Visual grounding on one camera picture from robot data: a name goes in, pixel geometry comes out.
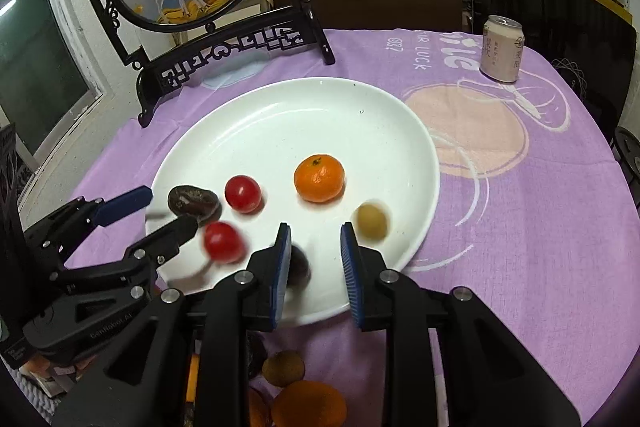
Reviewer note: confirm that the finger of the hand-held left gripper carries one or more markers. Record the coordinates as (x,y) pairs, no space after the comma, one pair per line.
(172,237)
(125,203)

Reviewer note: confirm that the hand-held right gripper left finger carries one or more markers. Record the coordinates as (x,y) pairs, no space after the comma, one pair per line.
(281,277)

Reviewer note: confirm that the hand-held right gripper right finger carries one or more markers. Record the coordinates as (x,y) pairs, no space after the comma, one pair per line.
(352,279)

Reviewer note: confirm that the dark water chestnut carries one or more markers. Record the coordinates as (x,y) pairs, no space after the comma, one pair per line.
(299,268)
(256,352)

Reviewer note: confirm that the red cherry tomato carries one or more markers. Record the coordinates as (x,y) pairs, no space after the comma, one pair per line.
(224,243)
(243,193)

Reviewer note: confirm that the pale yellow longan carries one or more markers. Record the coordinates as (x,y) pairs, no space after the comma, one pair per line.
(371,220)

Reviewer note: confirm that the tangerine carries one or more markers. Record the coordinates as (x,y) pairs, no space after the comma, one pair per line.
(319,178)

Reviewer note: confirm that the orange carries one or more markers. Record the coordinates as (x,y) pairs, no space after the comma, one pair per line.
(310,406)
(257,413)

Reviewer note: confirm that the white round plate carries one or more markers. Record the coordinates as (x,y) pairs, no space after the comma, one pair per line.
(280,127)

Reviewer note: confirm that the black carved panel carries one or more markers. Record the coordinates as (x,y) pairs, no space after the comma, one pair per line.
(10,167)

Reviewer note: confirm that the window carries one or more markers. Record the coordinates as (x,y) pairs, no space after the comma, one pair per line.
(35,47)

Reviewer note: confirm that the purple printed tablecloth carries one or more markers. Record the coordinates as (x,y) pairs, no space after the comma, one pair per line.
(525,207)

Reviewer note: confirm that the pale drink can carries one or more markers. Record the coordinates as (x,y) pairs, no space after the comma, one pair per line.
(501,49)

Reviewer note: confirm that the black round stool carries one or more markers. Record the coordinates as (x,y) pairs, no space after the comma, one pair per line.
(629,152)

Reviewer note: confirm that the black chair back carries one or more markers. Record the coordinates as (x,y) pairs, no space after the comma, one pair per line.
(550,22)

